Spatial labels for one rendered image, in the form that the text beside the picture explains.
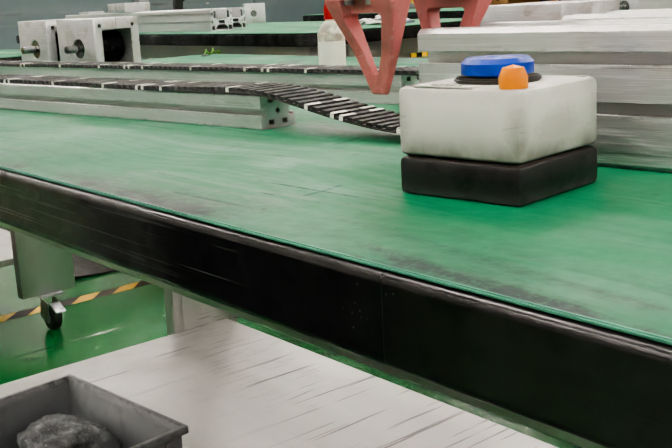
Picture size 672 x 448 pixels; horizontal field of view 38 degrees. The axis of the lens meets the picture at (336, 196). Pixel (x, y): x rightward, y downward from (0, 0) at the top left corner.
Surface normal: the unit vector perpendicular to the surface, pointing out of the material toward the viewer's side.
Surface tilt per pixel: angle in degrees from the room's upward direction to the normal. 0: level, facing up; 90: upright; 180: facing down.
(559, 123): 90
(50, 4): 90
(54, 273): 90
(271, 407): 0
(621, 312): 0
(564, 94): 90
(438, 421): 0
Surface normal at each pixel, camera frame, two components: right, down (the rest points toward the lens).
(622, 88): -0.69, 0.18
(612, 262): -0.05, -0.98
